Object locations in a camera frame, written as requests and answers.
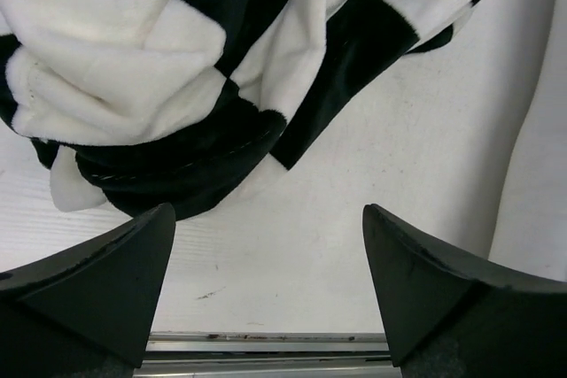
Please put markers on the white pillow insert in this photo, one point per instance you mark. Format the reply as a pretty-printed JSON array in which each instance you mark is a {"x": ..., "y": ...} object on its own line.
[{"x": 530, "y": 232}]

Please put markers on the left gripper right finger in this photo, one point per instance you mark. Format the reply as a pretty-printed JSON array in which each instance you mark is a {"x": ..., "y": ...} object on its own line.
[{"x": 442, "y": 306}]

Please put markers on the aluminium front rail frame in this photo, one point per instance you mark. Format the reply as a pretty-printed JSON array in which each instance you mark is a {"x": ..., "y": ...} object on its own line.
[{"x": 259, "y": 354}]

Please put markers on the black white checkered pillowcase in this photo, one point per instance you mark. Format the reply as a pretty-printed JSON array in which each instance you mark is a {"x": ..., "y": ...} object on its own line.
[{"x": 136, "y": 103}]

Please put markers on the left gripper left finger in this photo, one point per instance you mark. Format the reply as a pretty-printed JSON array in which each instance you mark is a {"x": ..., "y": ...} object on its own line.
[{"x": 90, "y": 306}]

